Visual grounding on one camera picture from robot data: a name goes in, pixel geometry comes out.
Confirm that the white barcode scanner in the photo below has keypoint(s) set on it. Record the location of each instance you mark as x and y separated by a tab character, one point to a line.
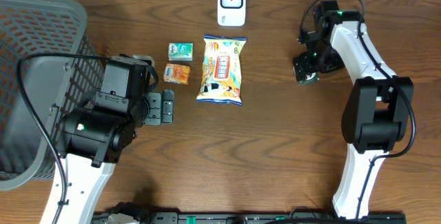
231	13

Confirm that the teal silver small box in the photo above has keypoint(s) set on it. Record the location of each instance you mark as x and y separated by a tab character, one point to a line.
180	51

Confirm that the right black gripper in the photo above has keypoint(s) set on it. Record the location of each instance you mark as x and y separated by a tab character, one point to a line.
302	65

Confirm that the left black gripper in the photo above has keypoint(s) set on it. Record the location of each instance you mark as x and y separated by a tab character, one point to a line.
158	105

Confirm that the green Zam-Buk tin box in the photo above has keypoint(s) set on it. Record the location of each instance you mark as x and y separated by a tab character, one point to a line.
305	79

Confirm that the orange small box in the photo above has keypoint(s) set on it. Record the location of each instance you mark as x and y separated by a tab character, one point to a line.
175	73

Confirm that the grey plastic mesh basket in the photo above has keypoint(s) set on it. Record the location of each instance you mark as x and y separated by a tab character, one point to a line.
54	85

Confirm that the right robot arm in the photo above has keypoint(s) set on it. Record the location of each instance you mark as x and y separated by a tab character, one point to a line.
378	110

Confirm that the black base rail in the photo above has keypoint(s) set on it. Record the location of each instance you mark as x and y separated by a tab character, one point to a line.
130	213

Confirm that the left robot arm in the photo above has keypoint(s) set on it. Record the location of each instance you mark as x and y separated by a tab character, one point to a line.
92	139

